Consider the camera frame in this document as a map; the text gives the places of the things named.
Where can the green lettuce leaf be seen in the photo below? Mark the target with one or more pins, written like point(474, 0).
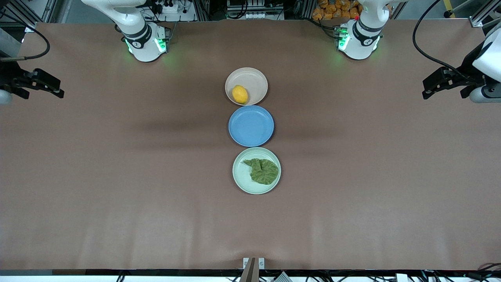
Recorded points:
point(264, 172)

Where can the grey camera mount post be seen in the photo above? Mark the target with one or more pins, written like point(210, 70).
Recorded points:
point(250, 270)

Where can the aluminium frame profile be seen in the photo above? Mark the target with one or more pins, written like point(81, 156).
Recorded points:
point(27, 15)
point(479, 19)

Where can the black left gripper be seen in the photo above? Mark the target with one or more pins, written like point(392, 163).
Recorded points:
point(468, 67)

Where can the black equipment rack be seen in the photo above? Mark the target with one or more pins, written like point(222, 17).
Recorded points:
point(254, 9)

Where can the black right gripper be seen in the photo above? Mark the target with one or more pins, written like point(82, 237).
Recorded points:
point(8, 76)

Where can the bag of orange fruits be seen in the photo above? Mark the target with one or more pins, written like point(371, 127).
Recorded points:
point(336, 9)

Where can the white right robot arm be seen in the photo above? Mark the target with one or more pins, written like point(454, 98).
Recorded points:
point(145, 47)

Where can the blue round plate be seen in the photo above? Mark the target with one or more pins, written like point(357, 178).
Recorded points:
point(251, 126)

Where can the pale green round plate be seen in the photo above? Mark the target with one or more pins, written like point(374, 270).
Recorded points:
point(244, 181)

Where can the yellow lemon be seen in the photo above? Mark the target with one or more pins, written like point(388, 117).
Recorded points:
point(240, 94)

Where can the beige round plate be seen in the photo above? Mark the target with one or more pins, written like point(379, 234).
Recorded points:
point(252, 80)

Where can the white power strip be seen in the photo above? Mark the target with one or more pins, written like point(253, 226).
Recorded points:
point(170, 8)

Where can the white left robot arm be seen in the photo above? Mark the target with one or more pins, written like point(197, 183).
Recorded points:
point(360, 43)

